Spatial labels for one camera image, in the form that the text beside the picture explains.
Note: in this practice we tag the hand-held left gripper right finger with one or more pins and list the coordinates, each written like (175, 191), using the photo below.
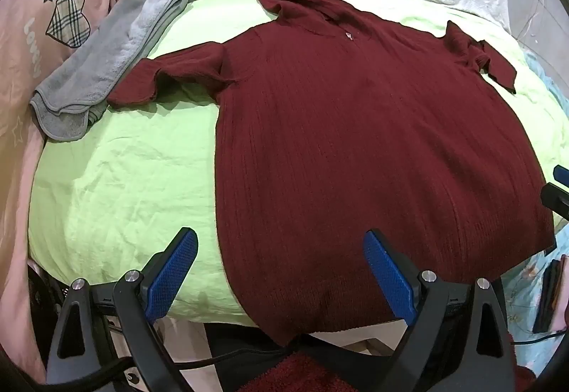
(391, 278)

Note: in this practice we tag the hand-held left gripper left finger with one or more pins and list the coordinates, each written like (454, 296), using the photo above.
(174, 267)

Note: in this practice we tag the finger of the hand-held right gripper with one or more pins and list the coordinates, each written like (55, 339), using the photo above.
(558, 196)

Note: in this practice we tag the maroon knit hooded sweater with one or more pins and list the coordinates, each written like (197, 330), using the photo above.
(355, 152)

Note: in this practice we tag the light green bed sheet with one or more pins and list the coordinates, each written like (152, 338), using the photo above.
(133, 174)

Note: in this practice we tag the light blue patterned sheet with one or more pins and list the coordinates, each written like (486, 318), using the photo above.
(520, 298)

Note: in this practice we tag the black object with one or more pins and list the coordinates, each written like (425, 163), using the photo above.
(44, 285)

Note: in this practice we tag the dark red fuzzy cloth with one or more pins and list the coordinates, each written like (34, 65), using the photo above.
(289, 374)

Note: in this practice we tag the grey towel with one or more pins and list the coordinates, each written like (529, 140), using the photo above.
(89, 76)

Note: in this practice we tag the pink heart print bedding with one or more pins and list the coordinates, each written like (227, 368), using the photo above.
(26, 41)

